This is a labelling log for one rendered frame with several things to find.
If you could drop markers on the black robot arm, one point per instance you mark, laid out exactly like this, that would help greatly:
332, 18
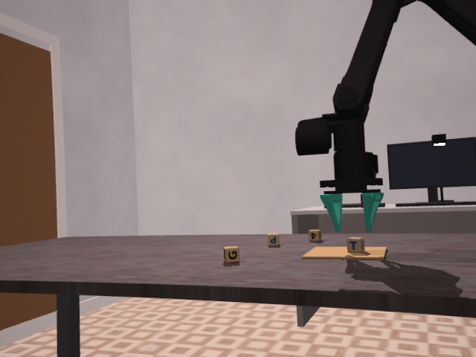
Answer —
314, 136

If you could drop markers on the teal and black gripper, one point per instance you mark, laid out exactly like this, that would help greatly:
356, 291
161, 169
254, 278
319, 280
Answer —
351, 177

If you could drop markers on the tan flat mat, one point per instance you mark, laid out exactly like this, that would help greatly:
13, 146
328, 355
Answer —
370, 253

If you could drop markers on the tan letter block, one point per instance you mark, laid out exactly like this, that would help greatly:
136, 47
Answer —
273, 239
314, 235
355, 244
231, 254

